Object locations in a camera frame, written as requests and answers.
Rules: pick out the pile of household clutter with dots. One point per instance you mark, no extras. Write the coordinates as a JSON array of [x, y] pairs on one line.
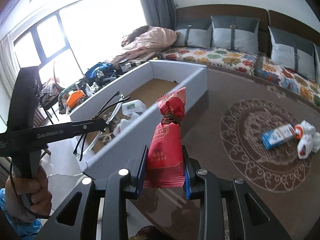
[[105, 82]]

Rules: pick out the grey cushion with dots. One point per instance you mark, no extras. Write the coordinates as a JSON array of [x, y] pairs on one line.
[[237, 37], [195, 36], [317, 62], [290, 55]]

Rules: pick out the grey curtain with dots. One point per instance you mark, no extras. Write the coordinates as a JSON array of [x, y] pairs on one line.
[[155, 2]]

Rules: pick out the pink blanket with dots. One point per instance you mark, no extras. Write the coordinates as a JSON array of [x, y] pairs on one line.
[[152, 42]]

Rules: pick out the white cardboard box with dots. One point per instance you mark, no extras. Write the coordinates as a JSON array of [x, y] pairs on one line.
[[197, 85]]

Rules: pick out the person's left hand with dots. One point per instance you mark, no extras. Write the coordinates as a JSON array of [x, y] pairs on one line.
[[37, 192]]

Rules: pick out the eyeglasses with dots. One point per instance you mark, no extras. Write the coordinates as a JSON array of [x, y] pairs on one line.
[[112, 112]]

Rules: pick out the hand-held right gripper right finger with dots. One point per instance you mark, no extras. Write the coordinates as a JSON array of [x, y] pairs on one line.
[[186, 182]]

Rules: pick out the white sheer curtain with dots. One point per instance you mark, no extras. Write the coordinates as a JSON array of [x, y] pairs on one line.
[[8, 75]]

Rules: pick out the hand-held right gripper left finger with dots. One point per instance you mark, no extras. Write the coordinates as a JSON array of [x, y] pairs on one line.
[[142, 170]]

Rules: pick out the red snack packet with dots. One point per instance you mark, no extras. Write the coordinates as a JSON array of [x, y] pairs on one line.
[[165, 150]]

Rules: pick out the brown plush cushion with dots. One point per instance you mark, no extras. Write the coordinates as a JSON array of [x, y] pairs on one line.
[[135, 35]]

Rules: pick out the window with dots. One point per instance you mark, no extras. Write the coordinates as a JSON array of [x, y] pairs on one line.
[[87, 30]]

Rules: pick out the blue bag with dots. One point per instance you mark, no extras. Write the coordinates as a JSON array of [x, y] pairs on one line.
[[98, 70]]

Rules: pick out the blue white carton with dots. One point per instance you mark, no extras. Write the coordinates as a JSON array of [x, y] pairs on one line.
[[277, 137]]

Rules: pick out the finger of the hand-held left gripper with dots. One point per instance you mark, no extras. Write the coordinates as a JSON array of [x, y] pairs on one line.
[[92, 124], [86, 132]]

